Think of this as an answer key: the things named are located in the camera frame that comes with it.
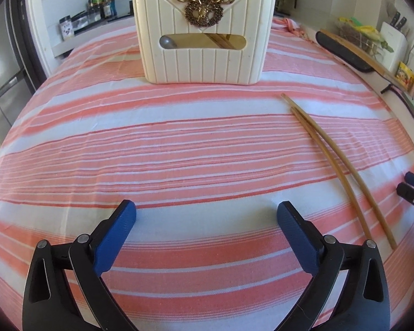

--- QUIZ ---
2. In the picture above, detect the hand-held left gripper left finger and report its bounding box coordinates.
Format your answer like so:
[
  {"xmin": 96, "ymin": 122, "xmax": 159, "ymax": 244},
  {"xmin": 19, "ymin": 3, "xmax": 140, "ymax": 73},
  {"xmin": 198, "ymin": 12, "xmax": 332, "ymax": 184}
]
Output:
[{"xmin": 22, "ymin": 199, "xmax": 137, "ymax": 331}]

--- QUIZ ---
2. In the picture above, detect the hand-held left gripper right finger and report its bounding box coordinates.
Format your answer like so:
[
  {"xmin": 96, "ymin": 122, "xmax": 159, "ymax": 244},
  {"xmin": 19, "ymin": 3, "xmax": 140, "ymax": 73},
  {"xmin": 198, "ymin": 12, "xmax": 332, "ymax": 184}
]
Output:
[{"xmin": 276, "ymin": 201, "xmax": 391, "ymax": 331}]

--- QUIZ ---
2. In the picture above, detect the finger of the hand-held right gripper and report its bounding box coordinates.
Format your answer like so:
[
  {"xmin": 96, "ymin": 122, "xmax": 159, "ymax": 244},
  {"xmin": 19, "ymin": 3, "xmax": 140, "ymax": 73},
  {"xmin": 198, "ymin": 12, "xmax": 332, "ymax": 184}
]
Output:
[{"xmin": 396, "ymin": 172, "xmax": 414, "ymax": 214}]

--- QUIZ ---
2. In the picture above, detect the wooden chopstick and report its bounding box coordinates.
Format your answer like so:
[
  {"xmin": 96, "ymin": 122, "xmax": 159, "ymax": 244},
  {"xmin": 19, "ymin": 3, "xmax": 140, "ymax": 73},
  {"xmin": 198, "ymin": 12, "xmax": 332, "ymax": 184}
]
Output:
[
  {"xmin": 280, "ymin": 93, "xmax": 398, "ymax": 250},
  {"xmin": 290, "ymin": 107, "xmax": 373, "ymax": 245}
]

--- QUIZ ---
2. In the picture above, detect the white ribbed utensil holder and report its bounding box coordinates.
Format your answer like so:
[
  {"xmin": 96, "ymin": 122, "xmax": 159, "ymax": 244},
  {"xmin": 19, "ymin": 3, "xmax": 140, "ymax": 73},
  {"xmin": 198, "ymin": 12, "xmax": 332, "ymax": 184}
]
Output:
[{"xmin": 132, "ymin": 0, "xmax": 276, "ymax": 85}]

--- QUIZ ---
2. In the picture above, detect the yellow printed packet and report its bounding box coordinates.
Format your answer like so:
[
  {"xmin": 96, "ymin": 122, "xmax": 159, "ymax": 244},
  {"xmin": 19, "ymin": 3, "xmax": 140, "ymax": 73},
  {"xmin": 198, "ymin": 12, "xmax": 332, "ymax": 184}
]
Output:
[{"xmin": 396, "ymin": 61, "xmax": 414, "ymax": 87}]

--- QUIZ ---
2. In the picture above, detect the pink white striped tablecloth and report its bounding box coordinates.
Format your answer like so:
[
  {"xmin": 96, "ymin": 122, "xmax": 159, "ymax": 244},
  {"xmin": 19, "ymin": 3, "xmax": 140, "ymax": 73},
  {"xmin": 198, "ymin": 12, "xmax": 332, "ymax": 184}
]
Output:
[{"xmin": 0, "ymin": 15, "xmax": 414, "ymax": 331}]

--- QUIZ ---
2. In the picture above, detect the wooden cutting board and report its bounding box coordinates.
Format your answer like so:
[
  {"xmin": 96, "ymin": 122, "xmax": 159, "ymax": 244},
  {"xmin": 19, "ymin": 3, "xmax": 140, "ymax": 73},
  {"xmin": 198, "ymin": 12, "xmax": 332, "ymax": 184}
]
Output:
[{"xmin": 319, "ymin": 29, "xmax": 411, "ymax": 92}]

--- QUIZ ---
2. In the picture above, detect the white knife block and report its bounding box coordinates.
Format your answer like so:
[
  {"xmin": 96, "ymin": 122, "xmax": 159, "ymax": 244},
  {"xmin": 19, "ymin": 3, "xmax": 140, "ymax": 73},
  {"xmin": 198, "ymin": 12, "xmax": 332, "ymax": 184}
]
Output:
[{"xmin": 379, "ymin": 21, "xmax": 409, "ymax": 73}]

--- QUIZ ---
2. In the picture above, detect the black padded mat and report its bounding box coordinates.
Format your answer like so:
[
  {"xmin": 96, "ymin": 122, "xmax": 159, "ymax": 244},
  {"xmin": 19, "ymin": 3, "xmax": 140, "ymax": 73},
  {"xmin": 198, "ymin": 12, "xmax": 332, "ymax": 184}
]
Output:
[{"xmin": 315, "ymin": 31, "xmax": 375, "ymax": 73}]

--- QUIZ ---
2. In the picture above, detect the grey refrigerator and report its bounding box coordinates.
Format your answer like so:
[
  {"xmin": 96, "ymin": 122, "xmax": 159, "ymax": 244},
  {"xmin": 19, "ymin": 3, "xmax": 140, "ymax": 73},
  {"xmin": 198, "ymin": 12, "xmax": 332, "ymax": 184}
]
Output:
[{"xmin": 0, "ymin": 0, "xmax": 45, "ymax": 142}]

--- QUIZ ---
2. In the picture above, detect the spice jar with black lid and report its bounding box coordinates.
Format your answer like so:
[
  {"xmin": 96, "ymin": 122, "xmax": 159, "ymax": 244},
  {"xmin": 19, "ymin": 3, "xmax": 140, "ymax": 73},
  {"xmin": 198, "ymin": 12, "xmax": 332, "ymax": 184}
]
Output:
[{"xmin": 59, "ymin": 15, "xmax": 75, "ymax": 40}]

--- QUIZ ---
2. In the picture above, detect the glass french press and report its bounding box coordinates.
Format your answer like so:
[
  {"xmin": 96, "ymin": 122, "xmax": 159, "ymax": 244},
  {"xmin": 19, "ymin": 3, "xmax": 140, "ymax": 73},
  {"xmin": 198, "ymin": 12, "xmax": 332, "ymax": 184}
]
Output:
[{"xmin": 276, "ymin": 0, "xmax": 297, "ymax": 16}]

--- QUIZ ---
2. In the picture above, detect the dark sauce bottle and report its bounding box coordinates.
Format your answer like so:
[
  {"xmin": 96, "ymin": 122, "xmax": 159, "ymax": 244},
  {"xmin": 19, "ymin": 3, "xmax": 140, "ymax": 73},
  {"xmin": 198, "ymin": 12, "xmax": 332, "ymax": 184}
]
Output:
[{"xmin": 88, "ymin": 0, "xmax": 104, "ymax": 21}]

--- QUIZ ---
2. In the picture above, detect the black cord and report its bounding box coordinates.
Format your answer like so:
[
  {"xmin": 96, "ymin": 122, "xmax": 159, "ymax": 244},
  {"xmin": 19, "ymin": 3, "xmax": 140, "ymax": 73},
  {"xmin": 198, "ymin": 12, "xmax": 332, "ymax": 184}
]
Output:
[{"xmin": 381, "ymin": 83, "xmax": 414, "ymax": 125}]

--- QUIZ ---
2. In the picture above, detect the wire rack with bags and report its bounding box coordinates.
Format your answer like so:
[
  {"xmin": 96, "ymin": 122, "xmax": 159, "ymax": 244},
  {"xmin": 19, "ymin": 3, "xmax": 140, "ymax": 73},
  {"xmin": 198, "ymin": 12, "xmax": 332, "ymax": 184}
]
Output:
[{"xmin": 335, "ymin": 17, "xmax": 394, "ymax": 63}]

